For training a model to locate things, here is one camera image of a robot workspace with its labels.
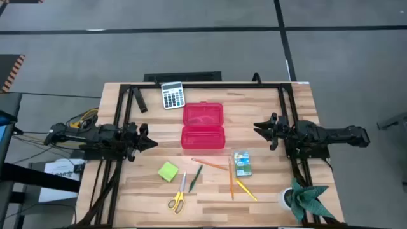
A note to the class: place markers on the white paper sheet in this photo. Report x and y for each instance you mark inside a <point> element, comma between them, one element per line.
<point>58,168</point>

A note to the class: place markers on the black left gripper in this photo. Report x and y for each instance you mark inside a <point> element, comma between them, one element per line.
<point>131,136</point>

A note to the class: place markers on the grey furniture leg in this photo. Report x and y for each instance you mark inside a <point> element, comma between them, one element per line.
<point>394,122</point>

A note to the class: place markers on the green artificial plant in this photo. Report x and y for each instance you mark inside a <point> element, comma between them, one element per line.
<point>306,198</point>

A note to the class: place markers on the short orange pencil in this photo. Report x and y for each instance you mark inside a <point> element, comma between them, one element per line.
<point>210,164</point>

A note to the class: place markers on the yellow pencil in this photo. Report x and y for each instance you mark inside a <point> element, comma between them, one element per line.
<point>246,190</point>

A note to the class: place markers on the black metal table frame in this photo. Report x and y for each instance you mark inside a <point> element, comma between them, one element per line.
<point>206,85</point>

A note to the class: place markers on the green sticky note pad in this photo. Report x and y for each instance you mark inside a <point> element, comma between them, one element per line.
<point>168,171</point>

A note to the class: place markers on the black flat bracket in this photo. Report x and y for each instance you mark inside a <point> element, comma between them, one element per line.
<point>140,100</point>

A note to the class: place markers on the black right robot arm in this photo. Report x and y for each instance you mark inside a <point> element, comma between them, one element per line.
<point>334,133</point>

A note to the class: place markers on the long orange pencil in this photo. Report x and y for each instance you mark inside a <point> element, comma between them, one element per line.
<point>231,181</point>

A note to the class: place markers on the white plant pot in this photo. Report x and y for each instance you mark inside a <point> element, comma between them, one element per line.
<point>282,198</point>

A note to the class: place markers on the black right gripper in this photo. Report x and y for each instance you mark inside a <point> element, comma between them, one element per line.
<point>284,130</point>

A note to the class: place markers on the black mat with striped edge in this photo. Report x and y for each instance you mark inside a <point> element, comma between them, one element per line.
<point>8,71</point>

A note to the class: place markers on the pink plastic pencil case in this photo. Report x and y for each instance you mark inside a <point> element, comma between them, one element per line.
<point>203,127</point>

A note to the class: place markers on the grey desk calculator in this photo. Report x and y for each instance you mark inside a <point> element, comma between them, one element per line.
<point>173,95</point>

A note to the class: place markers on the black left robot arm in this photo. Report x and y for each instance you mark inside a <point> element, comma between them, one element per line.
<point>105,133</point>

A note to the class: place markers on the black floor vent grille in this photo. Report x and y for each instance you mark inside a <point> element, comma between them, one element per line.
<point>182,76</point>

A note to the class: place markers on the green pen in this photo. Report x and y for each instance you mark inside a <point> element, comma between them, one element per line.
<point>195,179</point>

